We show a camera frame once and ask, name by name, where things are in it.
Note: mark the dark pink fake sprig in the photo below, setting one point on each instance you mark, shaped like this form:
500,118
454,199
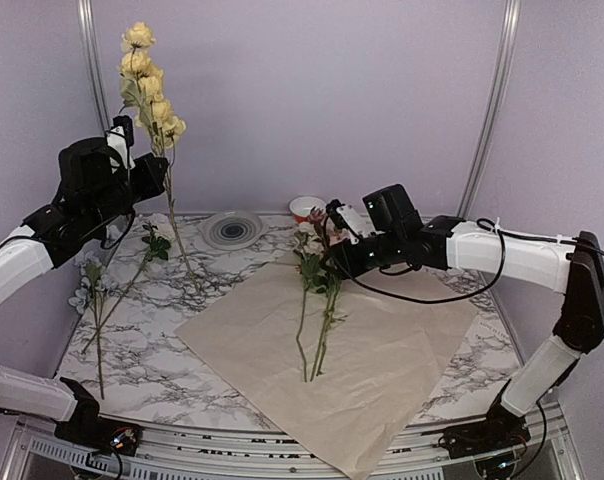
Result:
319,219

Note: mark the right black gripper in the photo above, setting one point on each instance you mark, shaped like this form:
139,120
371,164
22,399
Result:
347,266

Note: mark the white fake rose stem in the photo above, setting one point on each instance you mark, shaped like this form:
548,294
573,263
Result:
157,246

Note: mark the left aluminium corner post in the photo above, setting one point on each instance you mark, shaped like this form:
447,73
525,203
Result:
89,42

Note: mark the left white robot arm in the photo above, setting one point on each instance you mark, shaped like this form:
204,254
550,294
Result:
26,254

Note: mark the blue fake flower stem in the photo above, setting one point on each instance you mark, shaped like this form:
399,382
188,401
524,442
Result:
92,298

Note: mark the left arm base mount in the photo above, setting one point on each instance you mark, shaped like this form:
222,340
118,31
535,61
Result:
87,428

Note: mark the orange and white bowl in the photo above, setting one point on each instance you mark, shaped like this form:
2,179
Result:
301,207

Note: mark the peach wrapping paper sheet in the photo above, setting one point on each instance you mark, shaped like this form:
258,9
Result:
393,339

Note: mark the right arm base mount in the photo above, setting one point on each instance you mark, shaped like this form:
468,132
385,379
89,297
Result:
498,430

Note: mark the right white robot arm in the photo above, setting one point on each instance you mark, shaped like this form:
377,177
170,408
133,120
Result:
571,266

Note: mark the aluminium corner post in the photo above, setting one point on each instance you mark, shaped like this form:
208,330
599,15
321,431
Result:
497,93
89,42

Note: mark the aluminium front rail frame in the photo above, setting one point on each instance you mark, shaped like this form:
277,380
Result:
174,452

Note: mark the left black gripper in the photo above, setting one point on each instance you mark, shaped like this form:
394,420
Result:
154,181

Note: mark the pink fake rose stem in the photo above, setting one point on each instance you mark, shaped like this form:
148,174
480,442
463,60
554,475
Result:
309,270

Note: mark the right aluminium corner post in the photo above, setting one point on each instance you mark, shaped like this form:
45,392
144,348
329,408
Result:
497,93

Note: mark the yellow fake flower stem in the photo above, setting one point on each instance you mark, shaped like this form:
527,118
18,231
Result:
142,91

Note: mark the grey striped plate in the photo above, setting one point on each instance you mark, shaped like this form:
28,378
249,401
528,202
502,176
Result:
232,230

